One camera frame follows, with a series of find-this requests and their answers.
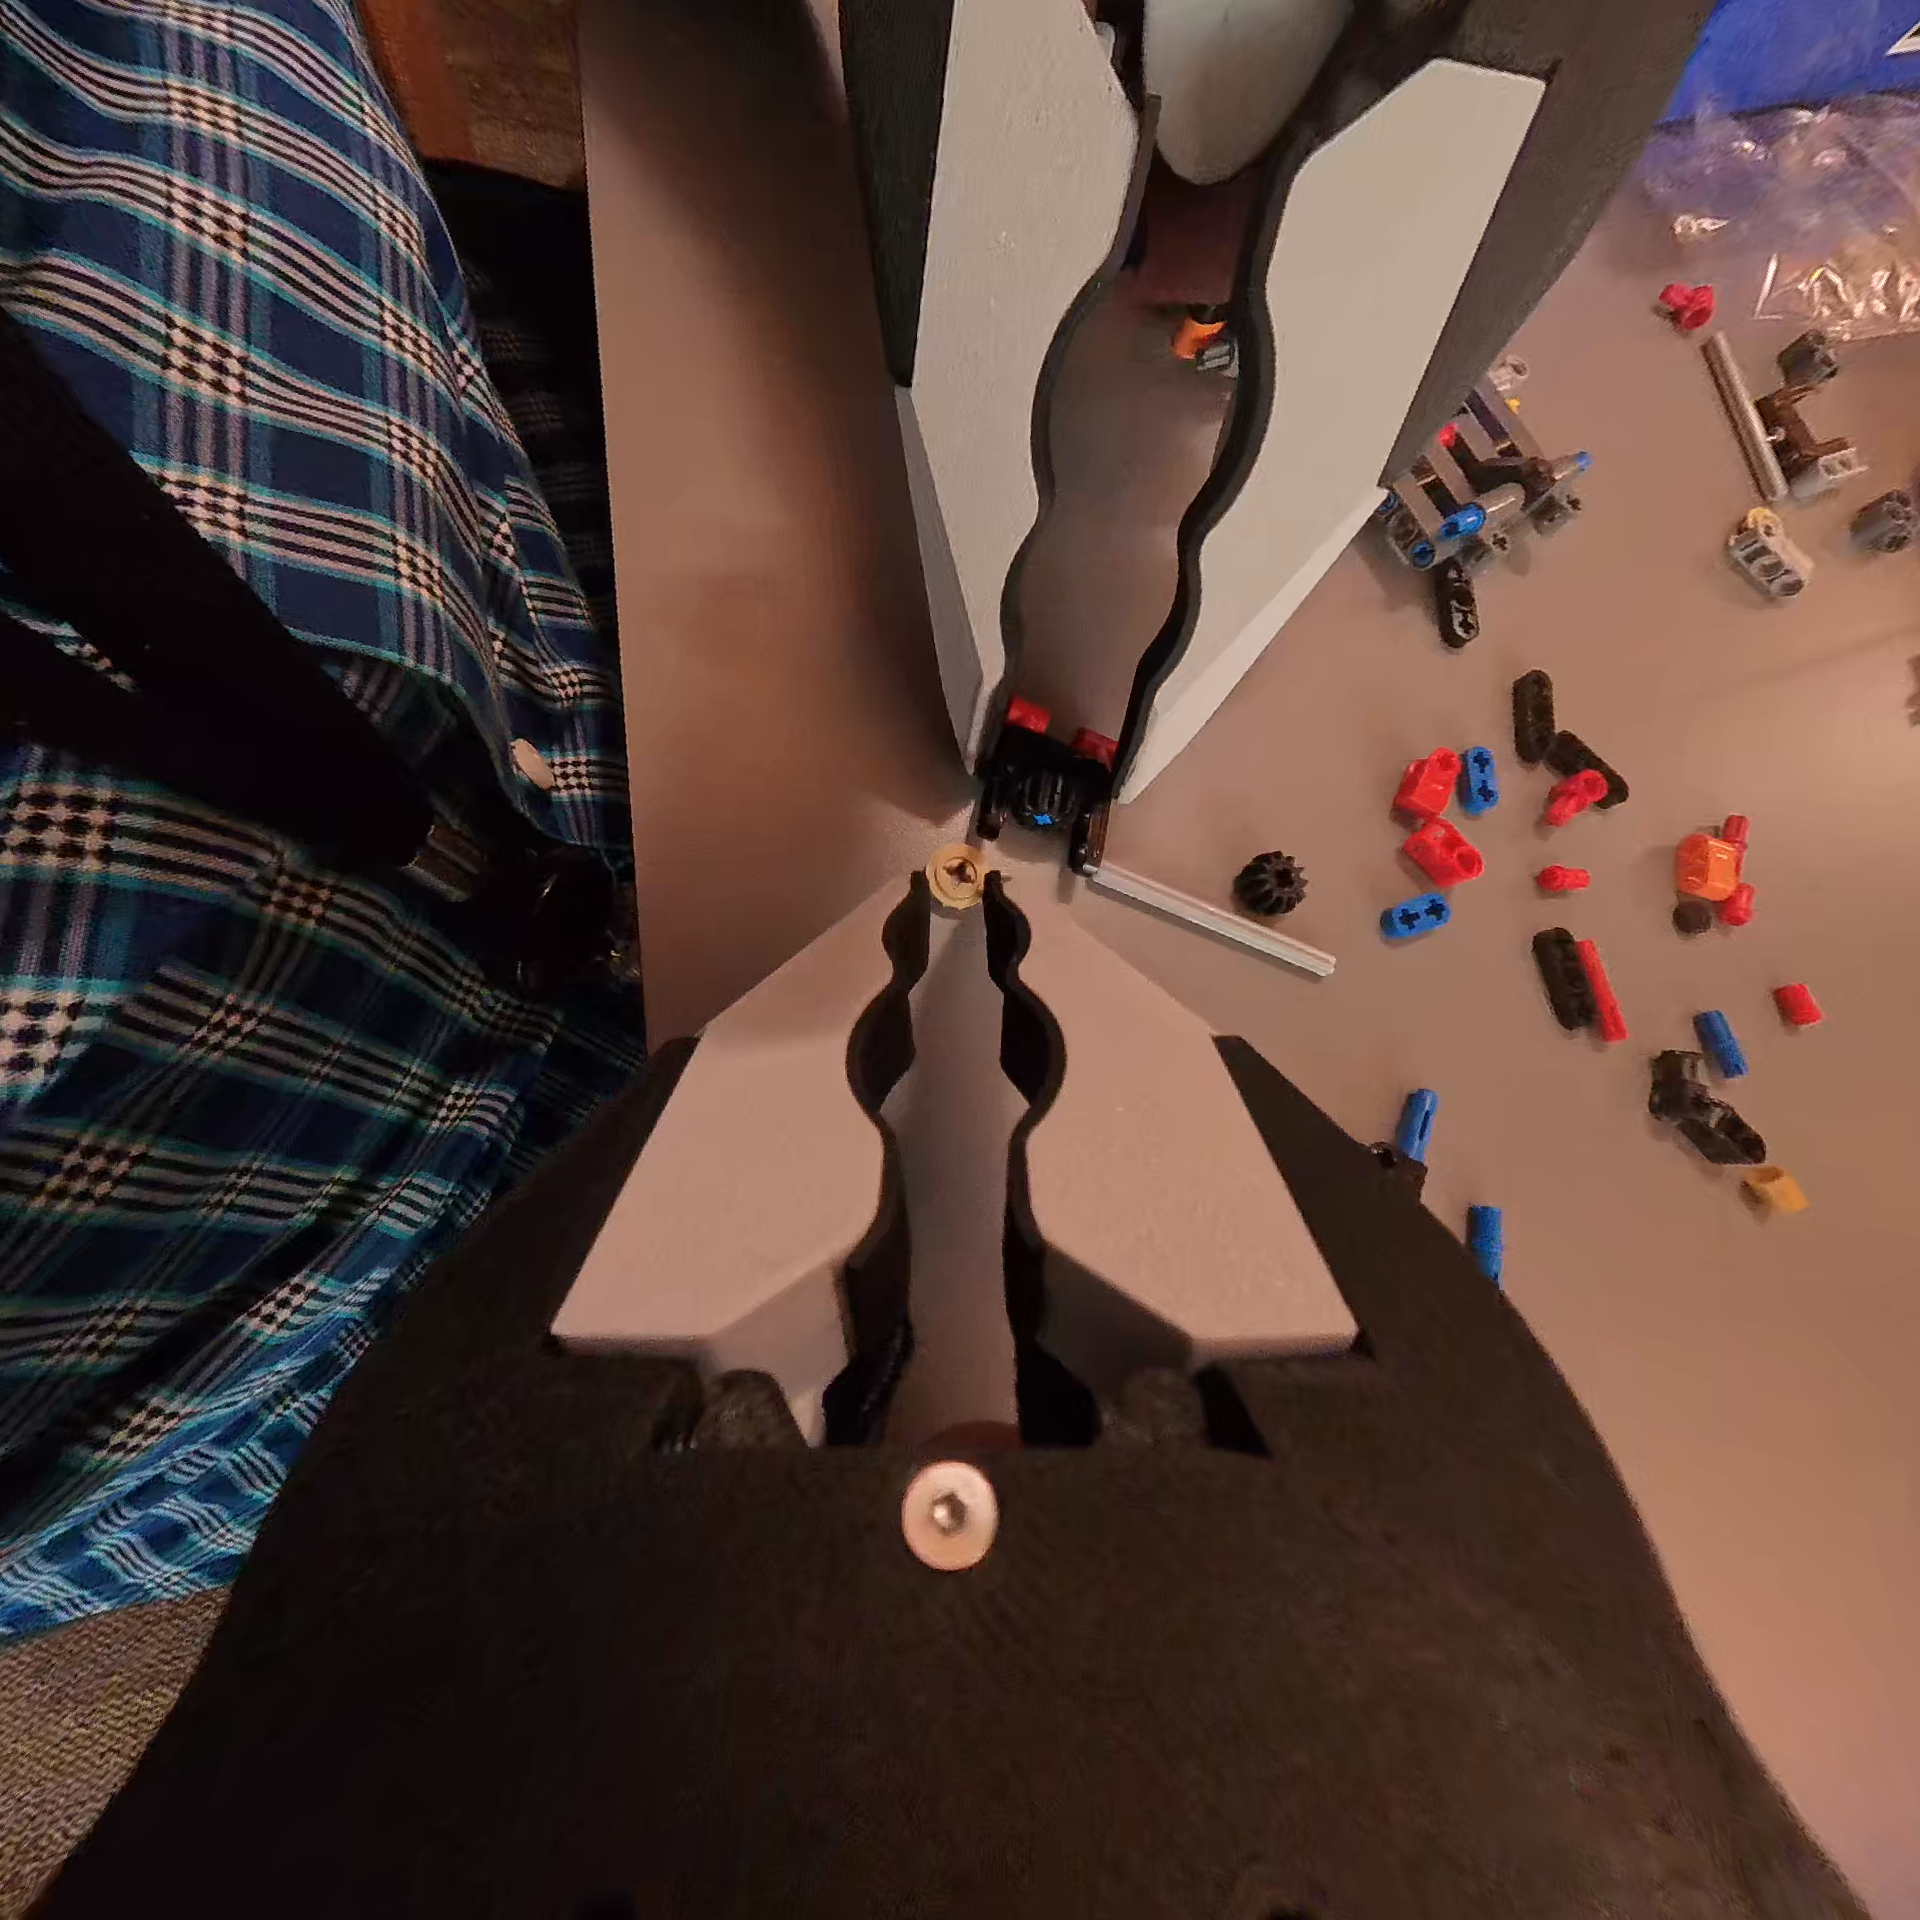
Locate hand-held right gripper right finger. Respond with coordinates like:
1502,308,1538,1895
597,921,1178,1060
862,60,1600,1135
983,873,1361,1445

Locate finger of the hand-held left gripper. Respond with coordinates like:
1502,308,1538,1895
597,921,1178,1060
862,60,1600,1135
1116,60,1549,804
900,0,1158,774

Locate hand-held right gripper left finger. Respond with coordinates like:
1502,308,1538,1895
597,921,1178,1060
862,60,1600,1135
553,873,925,1445

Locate grey lego axle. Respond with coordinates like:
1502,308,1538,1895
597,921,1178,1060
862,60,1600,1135
1087,863,1339,980

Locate black lego frame red pins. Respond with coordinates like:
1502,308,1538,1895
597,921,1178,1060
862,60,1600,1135
975,696,1121,871

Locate lego chassis assembly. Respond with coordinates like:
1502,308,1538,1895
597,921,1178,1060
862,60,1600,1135
1170,299,1592,579

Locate grey lego beam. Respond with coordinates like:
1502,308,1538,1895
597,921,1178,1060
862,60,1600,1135
1700,332,1792,504

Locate brown grey lego subassembly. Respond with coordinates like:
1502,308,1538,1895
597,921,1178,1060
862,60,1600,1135
1759,330,1872,504

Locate light grey lego connector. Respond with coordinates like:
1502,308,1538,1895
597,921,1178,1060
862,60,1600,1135
1724,506,1818,602

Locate black lego connector assembly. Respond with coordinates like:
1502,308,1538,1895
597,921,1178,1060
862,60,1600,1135
1647,1048,1770,1167

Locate clear plastic bag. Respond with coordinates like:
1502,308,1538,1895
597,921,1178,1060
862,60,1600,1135
1643,103,1920,339

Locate blue box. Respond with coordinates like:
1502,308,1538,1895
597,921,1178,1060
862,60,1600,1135
1687,0,1920,130

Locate wooden cabinet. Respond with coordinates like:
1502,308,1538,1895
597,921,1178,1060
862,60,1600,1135
361,0,589,190

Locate blue plaid shirt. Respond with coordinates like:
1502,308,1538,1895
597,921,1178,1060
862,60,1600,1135
0,0,648,1644

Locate black strap with buckle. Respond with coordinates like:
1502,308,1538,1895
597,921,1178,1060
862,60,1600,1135
0,314,633,992

